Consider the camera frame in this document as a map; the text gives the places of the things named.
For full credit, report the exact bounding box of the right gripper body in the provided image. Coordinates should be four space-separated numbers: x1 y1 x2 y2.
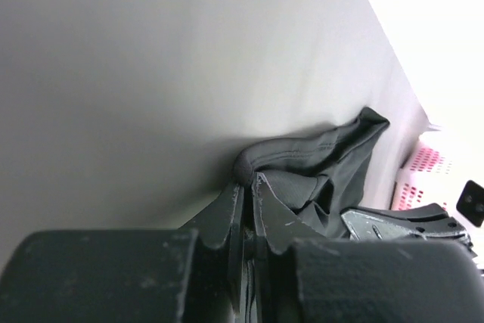
340 203 475 257

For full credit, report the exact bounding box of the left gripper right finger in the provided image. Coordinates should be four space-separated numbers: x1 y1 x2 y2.
252 174 483 322

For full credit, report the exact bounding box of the white plastic basket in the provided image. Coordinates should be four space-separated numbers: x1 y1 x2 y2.
390 130 459 211

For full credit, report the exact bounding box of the black t shirt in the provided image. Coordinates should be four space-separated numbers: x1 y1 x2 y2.
233 107 390 238

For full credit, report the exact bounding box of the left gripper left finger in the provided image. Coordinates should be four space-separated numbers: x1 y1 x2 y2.
1 184 245 322

